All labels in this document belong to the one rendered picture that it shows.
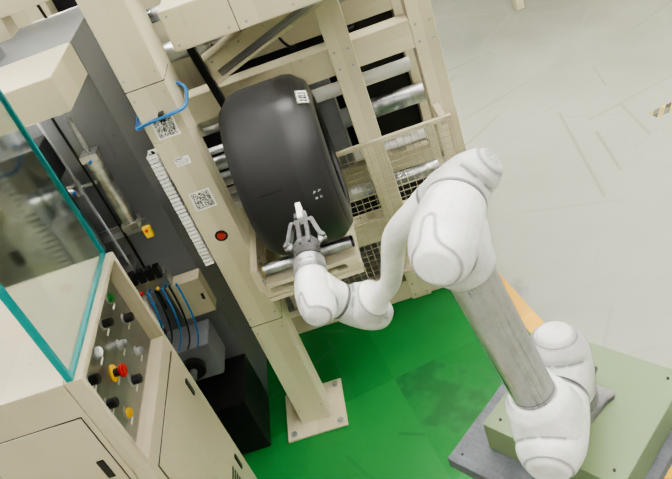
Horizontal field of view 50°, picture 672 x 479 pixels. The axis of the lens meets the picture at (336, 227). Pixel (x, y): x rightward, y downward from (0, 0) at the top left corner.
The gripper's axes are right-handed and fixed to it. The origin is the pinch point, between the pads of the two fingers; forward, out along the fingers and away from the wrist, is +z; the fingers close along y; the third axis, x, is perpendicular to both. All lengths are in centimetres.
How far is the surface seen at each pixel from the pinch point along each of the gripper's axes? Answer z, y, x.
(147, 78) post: 38, 32, -37
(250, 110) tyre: 33.8, 6.4, -17.9
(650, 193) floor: 91, -153, 138
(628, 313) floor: 20, -109, 128
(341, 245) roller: 19.5, -5.9, 36.9
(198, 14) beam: 65, 14, -39
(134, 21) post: 41, 28, -54
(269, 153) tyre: 19.0, 4.1, -10.4
